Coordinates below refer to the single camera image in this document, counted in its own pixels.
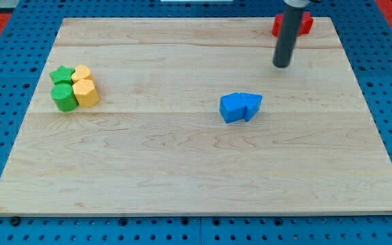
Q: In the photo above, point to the green cylinder block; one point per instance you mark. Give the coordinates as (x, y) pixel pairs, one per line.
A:
(63, 97)

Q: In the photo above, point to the red block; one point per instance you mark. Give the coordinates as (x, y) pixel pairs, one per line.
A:
(305, 27)

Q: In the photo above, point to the yellow heart block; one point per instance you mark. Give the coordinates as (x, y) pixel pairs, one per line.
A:
(82, 72)

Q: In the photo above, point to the yellow hexagon block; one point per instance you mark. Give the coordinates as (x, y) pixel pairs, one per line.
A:
(85, 92)

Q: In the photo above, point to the wooden board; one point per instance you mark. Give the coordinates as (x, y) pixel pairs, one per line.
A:
(156, 144)

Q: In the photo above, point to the blue cube block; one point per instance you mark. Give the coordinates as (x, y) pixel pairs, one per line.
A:
(232, 107)

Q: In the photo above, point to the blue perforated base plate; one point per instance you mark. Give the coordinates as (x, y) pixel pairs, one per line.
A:
(25, 44)

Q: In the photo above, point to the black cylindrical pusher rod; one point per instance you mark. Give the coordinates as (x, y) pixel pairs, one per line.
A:
(289, 29)

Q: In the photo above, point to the green star block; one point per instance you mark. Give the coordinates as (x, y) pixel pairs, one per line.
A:
(62, 75)

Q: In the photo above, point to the blue triangle block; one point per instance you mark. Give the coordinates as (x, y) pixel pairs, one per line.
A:
(252, 103)

